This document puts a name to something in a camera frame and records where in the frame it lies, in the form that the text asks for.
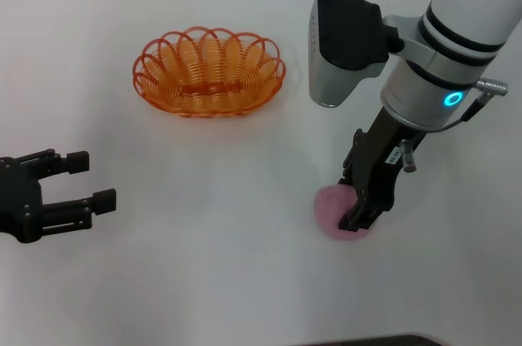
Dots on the black robot torso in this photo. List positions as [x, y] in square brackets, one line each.
[367, 342]

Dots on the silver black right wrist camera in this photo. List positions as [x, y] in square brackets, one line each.
[346, 27]

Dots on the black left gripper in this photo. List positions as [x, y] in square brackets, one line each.
[18, 203]

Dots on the small silver red-tipped connector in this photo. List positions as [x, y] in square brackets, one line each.
[408, 158]

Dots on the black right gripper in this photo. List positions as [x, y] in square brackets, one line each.
[379, 166]

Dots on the orange woven plastic basket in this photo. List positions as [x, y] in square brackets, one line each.
[208, 89]

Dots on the silver camera mount bracket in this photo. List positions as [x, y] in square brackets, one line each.
[412, 42]

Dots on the pink plush peach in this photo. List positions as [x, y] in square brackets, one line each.
[328, 207]

